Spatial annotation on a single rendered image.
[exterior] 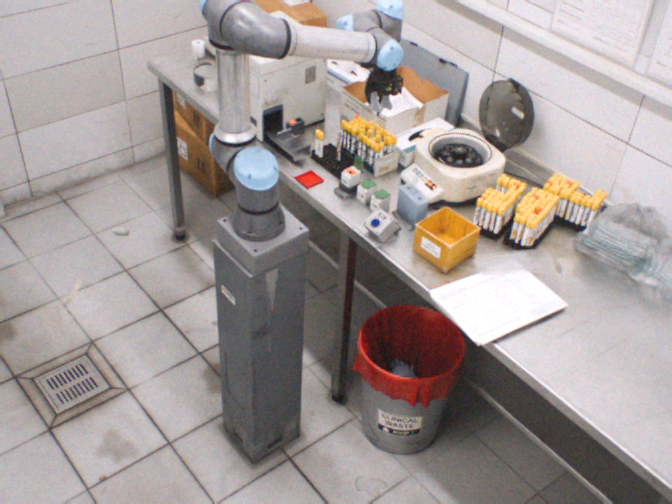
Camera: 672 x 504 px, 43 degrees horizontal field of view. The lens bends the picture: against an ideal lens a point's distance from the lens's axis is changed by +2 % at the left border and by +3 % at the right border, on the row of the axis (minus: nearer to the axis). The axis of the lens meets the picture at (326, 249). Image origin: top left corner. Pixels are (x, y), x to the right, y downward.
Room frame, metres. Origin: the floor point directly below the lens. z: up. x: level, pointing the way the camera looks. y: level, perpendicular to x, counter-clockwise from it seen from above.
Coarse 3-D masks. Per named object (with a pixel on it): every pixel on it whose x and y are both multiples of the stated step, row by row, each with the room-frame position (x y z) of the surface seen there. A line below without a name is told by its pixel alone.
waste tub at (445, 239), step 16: (448, 208) 1.97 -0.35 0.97; (416, 224) 1.89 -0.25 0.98; (432, 224) 1.94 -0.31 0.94; (448, 224) 1.96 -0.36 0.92; (464, 224) 1.92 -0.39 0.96; (416, 240) 1.88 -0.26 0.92; (432, 240) 1.84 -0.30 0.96; (448, 240) 1.93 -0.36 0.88; (464, 240) 1.84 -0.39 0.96; (432, 256) 1.83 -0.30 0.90; (448, 256) 1.80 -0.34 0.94; (464, 256) 1.85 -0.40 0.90
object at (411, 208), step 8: (408, 184) 2.08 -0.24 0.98; (400, 192) 2.06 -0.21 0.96; (408, 192) 2.04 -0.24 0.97; (416, 192) 2.04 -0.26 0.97; (400, 200) 2.05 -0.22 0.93; (408, 200) 2.02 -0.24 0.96; (416, 200) 2.00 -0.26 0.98; (424, 200) 2.00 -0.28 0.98; (400, 208) 2.05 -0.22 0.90; (408, 208) 2.02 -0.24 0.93; (416, 208) 1.99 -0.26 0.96; (424, 208) 2.00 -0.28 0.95; (400, 216) 2.04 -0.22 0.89; (408, 216) 2.01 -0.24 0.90; (416, 216) 1.98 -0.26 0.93; (424, 216) 2.00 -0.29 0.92; (408, 224) 2.00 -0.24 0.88
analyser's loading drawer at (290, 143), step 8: (272, 128) 2.45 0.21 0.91; (280, 128) 2.45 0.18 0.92; (272, 136) 2.40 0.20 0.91; (280, 136) 2.37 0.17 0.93; (288, 136) 2.40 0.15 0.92; (296, 136) 2.36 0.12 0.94; (280, 144) 2.35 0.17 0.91; (288, 144) 2.34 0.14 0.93; (296, 144) 2.36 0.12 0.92; (288, 152) 2.31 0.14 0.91; (296, 152) 2.29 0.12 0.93; (304, 152) 2.31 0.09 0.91
